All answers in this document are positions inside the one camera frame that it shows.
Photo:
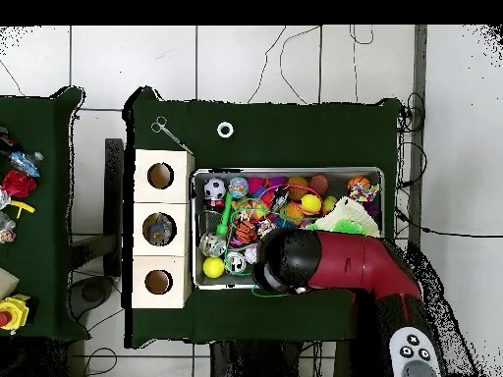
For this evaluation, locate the clear bottle blue label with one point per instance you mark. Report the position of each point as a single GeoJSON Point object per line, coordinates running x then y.
{"type": "Point", "coordinates": [158, 228]}

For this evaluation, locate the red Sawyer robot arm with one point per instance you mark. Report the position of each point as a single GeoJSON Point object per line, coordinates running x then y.
{"type": "Point", "coordinates": [353, 263]}

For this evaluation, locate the wooden box with three holes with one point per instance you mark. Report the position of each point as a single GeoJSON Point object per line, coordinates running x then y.
{"type": "Point", "coordinates": [180, 220]}

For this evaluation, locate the tiger striped plush toy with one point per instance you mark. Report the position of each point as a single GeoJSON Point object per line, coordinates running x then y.
{"type": "Point", "coordinates": [245, 229]}

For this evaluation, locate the globe print ball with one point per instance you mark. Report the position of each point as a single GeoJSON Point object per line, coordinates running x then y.
{"type": "Point", "coordinates": [238, 187]}

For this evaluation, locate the black and white soccer ball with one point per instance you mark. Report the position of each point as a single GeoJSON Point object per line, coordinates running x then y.
{"type": "Point", "coordinates": [215, 188]}

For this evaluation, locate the yellow smiley ball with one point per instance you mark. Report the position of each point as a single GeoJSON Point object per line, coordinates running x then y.
{"type": "Point", "coordinates": [311, 204]}

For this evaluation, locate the plain yellow ball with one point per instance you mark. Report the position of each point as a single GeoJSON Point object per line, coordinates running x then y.
{"type": "Point", "coordinates": [213, 267]}

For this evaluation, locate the dark green tablecloth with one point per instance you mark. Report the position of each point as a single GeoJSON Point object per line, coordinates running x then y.
{"type": "Point", "coordinates": [47, 235]}
{"type": "Point", "coordinates": [294, 137]}

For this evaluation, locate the cream knitted cloth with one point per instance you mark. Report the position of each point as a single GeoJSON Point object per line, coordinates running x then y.
{"type": "Point", "coordinates": [349, 214]}

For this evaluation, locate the orange basketball toy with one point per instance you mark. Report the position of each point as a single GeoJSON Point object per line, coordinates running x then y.
{"type": "Point", "coordinates": [358, 182]}

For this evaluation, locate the silver scissors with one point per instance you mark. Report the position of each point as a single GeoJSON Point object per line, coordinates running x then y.
{"type": "Point", "coordinates": [169, 133]}

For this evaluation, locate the colourful spotted cloth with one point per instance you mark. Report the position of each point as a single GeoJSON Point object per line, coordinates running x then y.
{"type": "Point", "coordinates": [363, 192]}

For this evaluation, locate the black upright panel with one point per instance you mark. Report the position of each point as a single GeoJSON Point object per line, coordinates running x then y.
{"type": "Point", "coordinates": [114, 176]}

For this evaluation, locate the yellow plastic piece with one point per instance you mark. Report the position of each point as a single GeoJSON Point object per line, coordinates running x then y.
{"type": "Point", "coordinates": [23, 206]}

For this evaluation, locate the blue and clear packet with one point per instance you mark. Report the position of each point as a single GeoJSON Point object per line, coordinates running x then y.
{"type": "Point", "coordinates": [25, 163]}

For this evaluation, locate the red crumpled item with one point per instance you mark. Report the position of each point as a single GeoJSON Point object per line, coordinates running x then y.
{"type": "Point", "coordinates": [17, 183]}

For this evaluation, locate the clear plastic packet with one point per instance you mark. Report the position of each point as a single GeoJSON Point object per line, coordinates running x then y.
{"type": "Point", "coordinates": [7, 229]}

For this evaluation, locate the beige box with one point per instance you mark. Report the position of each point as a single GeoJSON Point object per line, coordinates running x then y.
{"type": "Point", "coordinates": [7, 282]}

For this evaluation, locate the yellow emergency stop button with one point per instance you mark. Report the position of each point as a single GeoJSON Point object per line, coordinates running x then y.
{"type": "Point", "coordinates": [13, 312]}

